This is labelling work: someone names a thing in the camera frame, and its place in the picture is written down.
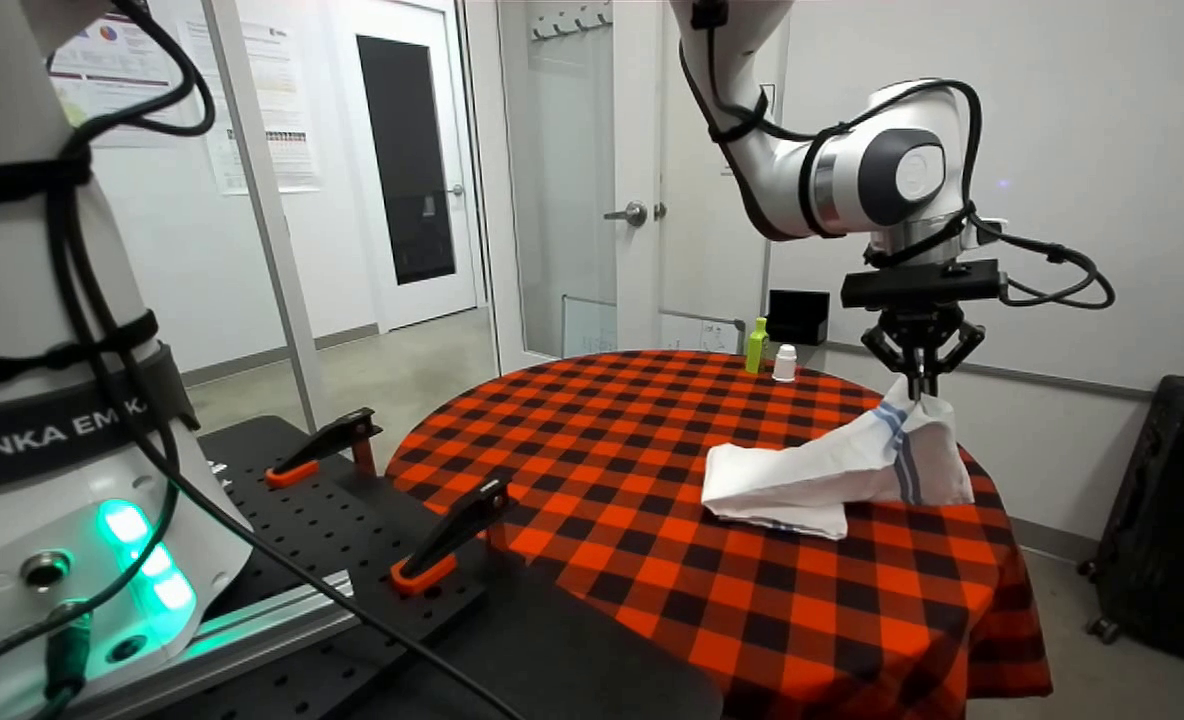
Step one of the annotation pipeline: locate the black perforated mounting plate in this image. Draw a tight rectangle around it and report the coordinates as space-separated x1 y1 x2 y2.
170 416 518 720

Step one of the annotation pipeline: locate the silver door handle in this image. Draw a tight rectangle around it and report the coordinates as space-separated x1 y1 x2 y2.
603 206 651 227

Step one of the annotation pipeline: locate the orange black clamp right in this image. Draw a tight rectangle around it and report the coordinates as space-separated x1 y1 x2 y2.
388 476 508 595

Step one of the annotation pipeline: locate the orange black clamp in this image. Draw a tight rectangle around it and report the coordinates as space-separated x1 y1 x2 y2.
263 409 378 494
388 476 508 595

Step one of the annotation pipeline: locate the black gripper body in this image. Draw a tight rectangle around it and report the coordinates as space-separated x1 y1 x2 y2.
860 303 984 380

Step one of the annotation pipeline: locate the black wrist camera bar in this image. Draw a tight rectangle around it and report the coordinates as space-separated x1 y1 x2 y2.
840 259 1005 307

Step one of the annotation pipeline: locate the black wall tray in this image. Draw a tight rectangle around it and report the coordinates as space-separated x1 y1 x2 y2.
766 289 828 347

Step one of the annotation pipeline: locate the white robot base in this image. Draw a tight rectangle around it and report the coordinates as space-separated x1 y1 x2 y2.
0 0 252 720

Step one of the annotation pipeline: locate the green bottle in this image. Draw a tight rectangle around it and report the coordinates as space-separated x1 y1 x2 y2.
745 316 766 378

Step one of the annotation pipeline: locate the orange black clamp left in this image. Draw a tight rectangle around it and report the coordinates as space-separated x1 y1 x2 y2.
263 409 378 494

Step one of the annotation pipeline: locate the small white bottle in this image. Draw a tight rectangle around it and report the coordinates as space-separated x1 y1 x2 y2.
771 346 798 383

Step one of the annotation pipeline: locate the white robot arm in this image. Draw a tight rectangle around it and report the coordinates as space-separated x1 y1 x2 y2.
672 0 998 396

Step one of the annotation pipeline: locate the white towel with blue stripes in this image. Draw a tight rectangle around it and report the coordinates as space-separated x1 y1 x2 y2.
699 383 973 540

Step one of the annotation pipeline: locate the red black checkered tablecloth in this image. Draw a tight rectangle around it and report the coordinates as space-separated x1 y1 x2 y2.
388 351 1052 720

